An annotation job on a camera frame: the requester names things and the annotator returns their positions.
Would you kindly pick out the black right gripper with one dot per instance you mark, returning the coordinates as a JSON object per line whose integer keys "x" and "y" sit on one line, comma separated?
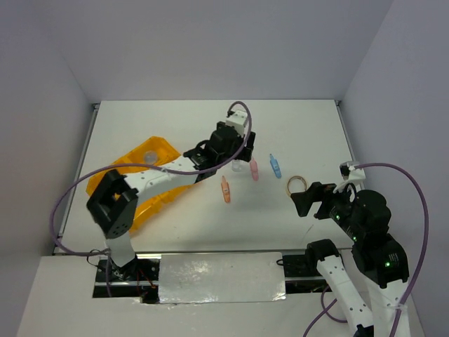
{"x": 303, "y": 199}

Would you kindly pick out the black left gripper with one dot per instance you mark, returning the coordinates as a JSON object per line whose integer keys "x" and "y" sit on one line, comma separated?
{"x": 246, "y": 155}

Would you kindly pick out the pink highlighter pen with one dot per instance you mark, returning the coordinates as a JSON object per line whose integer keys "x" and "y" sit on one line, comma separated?
{"x": 254, "y": 169}

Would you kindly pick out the orange highlighter pen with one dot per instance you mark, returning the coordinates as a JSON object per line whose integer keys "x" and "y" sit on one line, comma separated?
{"x": 225, "y": 190}

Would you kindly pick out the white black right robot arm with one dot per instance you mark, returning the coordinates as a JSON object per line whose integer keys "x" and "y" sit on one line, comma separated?
{"x": 364, "y": 217}

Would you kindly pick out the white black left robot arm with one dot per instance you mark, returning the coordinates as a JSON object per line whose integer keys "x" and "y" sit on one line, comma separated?
{"x": 115, "y": 200}

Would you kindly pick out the blue highlighter pen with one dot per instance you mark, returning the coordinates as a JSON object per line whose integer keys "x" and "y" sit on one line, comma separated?
{"x": 275, "y": 166}

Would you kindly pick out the yellow compartment bin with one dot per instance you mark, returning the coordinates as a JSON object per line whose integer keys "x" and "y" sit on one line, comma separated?
{"x": 155, "y": 189}

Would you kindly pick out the silver foil covered panel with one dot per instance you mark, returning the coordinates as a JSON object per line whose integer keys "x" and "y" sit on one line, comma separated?
{"x": 221, "y": 278}

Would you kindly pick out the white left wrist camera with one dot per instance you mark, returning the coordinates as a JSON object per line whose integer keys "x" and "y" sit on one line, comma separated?
{"x": 238, "y": 120}

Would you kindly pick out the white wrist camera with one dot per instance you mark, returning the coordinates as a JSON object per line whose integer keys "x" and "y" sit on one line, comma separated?
{"x": 238, "y": 120}
{"x": 350, "y": 175}

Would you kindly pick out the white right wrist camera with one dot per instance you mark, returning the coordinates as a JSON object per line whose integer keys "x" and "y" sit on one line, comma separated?
{"x": 350, "y": 175}

